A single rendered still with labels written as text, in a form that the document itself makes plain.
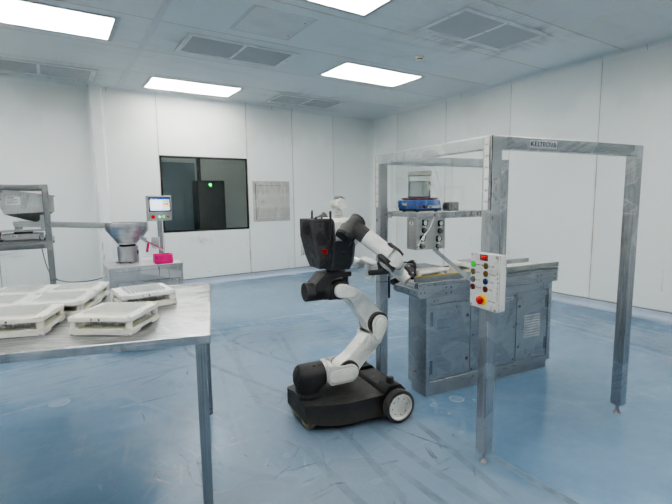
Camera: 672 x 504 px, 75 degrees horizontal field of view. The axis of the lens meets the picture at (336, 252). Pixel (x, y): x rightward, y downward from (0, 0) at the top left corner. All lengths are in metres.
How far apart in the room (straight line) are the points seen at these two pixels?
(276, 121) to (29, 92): 3.47
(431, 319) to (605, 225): 3.42
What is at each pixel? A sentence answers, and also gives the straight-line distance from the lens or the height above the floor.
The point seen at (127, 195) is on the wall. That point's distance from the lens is 7.08.
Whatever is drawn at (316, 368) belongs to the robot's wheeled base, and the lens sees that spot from 2.69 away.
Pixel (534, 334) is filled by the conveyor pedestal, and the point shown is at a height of 0.28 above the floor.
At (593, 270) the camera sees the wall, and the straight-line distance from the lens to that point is 6.09.
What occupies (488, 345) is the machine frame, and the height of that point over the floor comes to 0.62.
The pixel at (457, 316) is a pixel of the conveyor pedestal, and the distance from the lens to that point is 3.13.
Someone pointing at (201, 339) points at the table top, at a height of 0.81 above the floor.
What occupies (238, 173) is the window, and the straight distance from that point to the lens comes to 7.51.
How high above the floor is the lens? 1.33
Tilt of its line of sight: 7 degrees down
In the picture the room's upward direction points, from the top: 1 degrees counter-clockwise
